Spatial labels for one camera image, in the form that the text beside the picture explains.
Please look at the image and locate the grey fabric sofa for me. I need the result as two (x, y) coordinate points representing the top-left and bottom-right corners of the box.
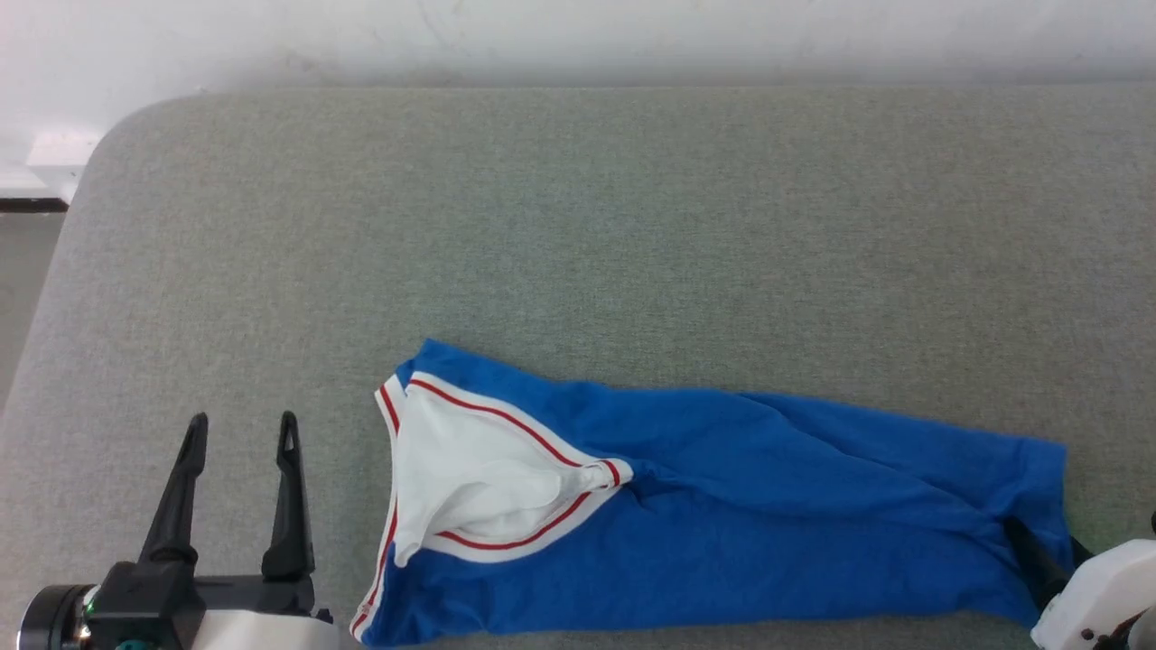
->
(0, 86), (1156, 650)

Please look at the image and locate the white wall baseboard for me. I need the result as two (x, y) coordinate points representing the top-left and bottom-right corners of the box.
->
(0, 131), (102, 204)

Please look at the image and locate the blue white basketball jersey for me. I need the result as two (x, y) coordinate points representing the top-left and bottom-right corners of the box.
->
(350, 339), (1076, 649)

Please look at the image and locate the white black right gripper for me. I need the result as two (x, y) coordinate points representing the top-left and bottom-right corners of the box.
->
(1002, 516), (1156, 650)

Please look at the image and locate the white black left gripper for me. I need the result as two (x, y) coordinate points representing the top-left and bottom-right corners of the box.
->
(138, 411), (341, 650)

